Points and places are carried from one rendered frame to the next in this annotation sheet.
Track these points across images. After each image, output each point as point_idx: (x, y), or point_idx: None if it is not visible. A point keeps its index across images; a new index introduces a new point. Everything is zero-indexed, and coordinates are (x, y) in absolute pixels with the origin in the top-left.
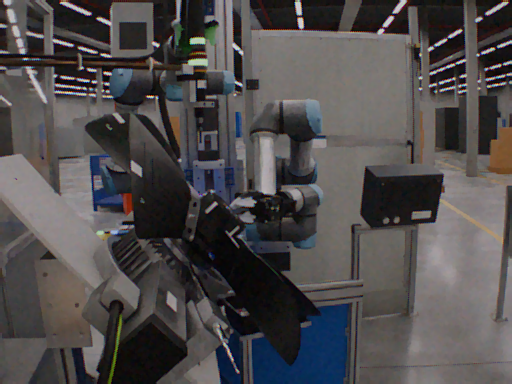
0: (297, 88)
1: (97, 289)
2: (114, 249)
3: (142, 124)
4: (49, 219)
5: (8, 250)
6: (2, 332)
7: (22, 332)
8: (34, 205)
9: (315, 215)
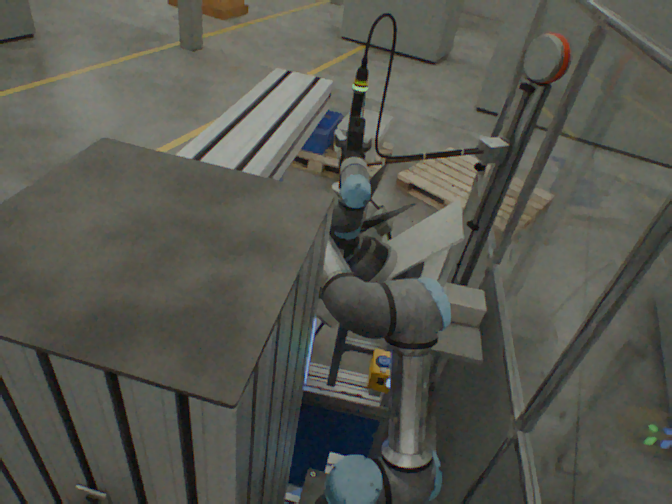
0: None
1: (389, 222)
2: (386, 250)
3: (380, 168)
4: (422, 232)
5: (519, 446)
6: (489, 443)
7: (485, 502)
8: (431, 226)
9: None
